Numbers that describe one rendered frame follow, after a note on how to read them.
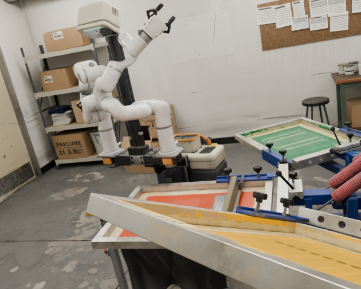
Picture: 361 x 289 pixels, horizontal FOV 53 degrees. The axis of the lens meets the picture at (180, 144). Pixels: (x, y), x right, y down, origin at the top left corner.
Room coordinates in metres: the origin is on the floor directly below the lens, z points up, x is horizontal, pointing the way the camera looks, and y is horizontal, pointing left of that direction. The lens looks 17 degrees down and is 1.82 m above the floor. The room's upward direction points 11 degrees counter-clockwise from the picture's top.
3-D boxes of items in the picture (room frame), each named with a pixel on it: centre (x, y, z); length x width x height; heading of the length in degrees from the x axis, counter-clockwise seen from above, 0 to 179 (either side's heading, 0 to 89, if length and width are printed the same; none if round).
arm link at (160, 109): (2.10, 0.08, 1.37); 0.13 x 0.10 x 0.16; 28
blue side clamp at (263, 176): (1.80, -0.30, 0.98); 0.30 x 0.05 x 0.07; 71
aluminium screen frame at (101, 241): (1.62, 0.02, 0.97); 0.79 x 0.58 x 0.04; 71
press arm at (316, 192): (1.43, -0.52, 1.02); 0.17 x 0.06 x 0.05; 71
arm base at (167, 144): (2.10, 0.07, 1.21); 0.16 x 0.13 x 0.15; 150
